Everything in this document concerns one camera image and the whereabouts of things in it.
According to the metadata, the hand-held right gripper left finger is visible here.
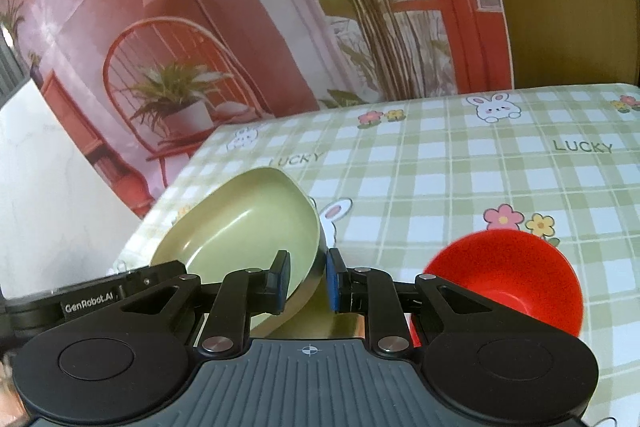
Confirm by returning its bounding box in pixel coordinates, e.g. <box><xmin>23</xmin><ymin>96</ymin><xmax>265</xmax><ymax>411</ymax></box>
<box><xmin>120</xmin><ymin>249</ymin><xmax>292</xmax><ymax>356</ymax></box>

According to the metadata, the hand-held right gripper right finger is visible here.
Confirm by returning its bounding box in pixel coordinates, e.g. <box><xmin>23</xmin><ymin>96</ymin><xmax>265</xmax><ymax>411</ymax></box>
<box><xmin>326</xmin><ymin>248</ymin><xmax>507</xmax><ymax>356</ymax></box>

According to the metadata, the olive green square plate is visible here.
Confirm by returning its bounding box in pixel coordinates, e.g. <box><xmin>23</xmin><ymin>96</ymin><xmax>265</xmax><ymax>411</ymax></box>
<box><xmin>249</xmin><ymin>189</ymin><xmax>331</xmax><ymax>339</ymax></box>

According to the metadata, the pale green square plate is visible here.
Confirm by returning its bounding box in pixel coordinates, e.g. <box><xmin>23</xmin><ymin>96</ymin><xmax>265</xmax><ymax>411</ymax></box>
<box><xmin>149</xmin><ymin>167</ymin><xmax>323</xmax><ymax>333</ymax></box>

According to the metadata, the red plastic bowl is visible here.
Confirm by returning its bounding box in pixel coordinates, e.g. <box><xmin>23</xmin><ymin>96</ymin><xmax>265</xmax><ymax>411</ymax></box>
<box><xmin>410</xmin><ymin>229</ymin><xmax>585</xmax><ymax>349</ymax></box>

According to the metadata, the white marble panel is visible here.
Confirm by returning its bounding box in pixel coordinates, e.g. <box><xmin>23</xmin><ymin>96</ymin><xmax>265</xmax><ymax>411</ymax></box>
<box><xmin>0</xmin><ymin>77</ymin><xmax>143</xmax><ymax>304</ymax></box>

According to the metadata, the green checkered tablecloth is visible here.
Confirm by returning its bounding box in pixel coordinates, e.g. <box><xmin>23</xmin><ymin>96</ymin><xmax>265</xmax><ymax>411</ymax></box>
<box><xmin>117</xmin><ymin>82</ymin><xmax>640</xmax><ymax>427</ymax></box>

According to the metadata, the printed wall backdrop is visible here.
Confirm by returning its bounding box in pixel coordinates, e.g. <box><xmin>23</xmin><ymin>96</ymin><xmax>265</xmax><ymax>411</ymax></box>
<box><xmin>0</xmin><ymin>0</ymin><xmax>516</xmax><ymax>220</ymax></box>

